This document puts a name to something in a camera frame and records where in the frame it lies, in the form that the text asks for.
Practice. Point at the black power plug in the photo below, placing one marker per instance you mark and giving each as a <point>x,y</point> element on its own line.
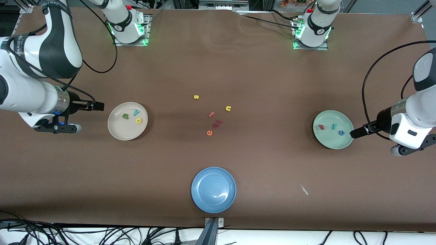
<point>177,239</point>

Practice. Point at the grey metal camera post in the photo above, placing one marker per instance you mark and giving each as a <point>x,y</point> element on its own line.
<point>211,234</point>

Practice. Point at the green round plate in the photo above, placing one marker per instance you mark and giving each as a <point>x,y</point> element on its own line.
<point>332,141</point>

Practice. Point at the small white paper scrap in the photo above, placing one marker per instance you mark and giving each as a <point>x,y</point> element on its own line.
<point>304,190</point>

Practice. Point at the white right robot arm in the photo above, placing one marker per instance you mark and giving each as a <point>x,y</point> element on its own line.
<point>124,23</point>

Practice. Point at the orange artificial flowers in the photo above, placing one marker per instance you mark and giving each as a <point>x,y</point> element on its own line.
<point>293,2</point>

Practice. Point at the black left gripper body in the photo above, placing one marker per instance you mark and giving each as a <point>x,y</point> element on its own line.
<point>382,123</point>

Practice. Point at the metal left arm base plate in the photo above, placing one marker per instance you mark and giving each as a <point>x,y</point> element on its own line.
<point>311,48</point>

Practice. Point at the teal foam letter y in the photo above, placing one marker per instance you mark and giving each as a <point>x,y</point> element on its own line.
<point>136,112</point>

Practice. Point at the beige round plate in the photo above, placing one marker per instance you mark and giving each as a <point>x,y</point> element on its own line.
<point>122,131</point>

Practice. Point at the aluminium frame profile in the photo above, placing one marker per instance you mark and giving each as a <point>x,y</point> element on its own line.
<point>25,10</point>
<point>420,13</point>

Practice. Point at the green foam letter p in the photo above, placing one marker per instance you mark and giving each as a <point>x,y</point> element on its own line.
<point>125,116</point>

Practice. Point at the grey metal bar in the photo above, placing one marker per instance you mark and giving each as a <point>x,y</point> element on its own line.
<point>221,5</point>

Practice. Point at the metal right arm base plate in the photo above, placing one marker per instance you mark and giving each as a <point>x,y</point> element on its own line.
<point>131,44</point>

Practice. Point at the brown paper table cover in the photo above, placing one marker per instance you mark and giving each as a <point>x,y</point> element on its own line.
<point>218,68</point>

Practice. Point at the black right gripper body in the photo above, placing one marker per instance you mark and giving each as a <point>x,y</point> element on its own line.
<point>75,103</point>

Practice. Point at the blue round plate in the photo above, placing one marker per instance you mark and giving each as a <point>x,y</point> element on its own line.
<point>213,190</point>

